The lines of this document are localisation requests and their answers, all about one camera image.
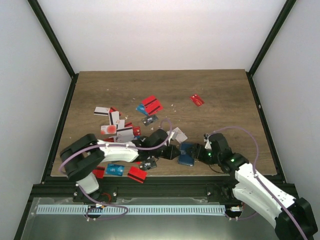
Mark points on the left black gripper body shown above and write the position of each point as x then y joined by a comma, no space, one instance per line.
165,155

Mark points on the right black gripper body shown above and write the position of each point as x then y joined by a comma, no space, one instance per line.
213,158

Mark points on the blue leather card holder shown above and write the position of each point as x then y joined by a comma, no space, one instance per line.
185,158

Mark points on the red striped card bottom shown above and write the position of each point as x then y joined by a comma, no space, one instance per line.
137,174

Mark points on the red striped card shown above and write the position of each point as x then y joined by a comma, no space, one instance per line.
152,105
99,172
137,174

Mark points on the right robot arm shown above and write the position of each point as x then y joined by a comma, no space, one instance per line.
292,218

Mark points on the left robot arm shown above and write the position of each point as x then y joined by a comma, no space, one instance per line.
81,158

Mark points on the black VIP card top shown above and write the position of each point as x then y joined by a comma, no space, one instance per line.
148,120

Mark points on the black vip card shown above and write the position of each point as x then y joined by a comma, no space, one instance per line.
148,120
148,165

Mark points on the small red card centre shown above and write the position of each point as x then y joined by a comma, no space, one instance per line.
136,131

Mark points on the white floral VIP card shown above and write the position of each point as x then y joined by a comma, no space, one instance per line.
181,137

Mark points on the black VIP card bottom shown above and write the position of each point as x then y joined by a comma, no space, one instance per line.
148,165

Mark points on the red striped card top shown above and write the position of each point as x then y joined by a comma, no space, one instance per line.
152,105

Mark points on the blue card top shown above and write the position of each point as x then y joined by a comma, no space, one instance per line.
141,108

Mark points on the blue card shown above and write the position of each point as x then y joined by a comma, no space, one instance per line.
141,108
115,169

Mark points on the white striped card upright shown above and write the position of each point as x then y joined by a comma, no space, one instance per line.
114,118

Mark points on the blue card bottom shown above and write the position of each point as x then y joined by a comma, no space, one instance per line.
115,169

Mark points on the white red-circle card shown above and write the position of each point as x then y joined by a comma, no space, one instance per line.
108,129

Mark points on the red card far right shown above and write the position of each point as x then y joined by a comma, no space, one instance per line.
197,100

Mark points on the white striped card top-left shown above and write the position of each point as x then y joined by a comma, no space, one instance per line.
101,111

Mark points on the red striped card bottom-left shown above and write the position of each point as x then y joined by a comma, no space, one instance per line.
99,172

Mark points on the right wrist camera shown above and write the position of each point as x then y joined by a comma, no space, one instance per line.
206,141

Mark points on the black aluminium frame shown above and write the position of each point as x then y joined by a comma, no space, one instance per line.
163,187

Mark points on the light blue slotted rail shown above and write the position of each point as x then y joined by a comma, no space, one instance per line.
201,210

